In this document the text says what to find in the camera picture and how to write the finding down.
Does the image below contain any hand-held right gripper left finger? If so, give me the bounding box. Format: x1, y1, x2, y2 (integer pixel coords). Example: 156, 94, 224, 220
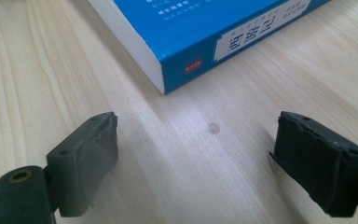
46, 111, 119, 218

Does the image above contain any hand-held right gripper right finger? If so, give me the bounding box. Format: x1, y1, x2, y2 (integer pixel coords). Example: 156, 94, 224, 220
268, 110, 358, 218

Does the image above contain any blue book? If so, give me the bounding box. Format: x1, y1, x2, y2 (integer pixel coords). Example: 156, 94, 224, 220
87, 0, 332, 95

